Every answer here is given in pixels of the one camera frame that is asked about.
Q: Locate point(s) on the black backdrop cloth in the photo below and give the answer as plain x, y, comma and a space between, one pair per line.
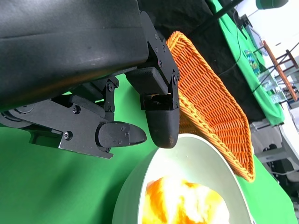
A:
198, 23

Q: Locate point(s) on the black stand pole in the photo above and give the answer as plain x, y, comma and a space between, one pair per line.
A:
225, 9

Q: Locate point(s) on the green tablecloth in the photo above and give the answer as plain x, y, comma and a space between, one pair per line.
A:
58, 186

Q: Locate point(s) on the grey aluminium frame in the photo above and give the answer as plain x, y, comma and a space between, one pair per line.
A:
273, 157

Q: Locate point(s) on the orange wicker basket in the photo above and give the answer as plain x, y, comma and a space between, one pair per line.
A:
210, 98

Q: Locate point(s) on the grey-green robot arm joint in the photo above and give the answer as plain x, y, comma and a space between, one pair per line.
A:
271, 4

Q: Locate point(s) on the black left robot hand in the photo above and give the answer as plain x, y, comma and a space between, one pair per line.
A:
70, 46

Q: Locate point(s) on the green cloth with printed logo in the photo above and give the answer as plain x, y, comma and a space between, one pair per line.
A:
231, 35

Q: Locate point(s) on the brown wooden rod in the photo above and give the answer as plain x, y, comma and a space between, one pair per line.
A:
280, 70

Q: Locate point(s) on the pale green bowl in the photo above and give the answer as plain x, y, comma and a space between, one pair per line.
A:
198, 158

